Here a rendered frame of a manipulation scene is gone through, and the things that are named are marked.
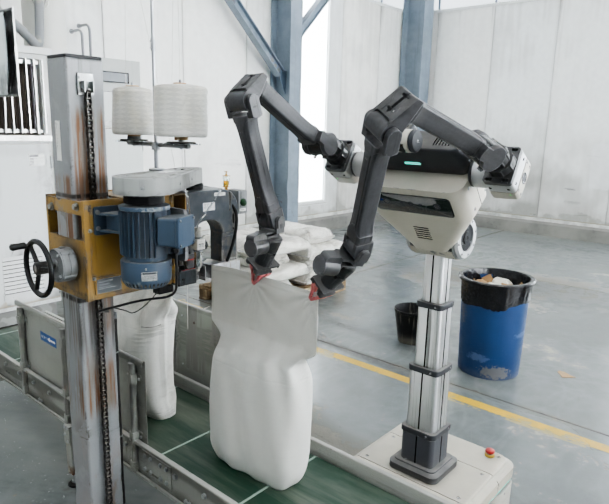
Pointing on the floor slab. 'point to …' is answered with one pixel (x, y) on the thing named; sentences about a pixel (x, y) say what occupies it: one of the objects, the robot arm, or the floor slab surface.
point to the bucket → (406, 322)
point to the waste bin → (493, 322)
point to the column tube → (60, 79)
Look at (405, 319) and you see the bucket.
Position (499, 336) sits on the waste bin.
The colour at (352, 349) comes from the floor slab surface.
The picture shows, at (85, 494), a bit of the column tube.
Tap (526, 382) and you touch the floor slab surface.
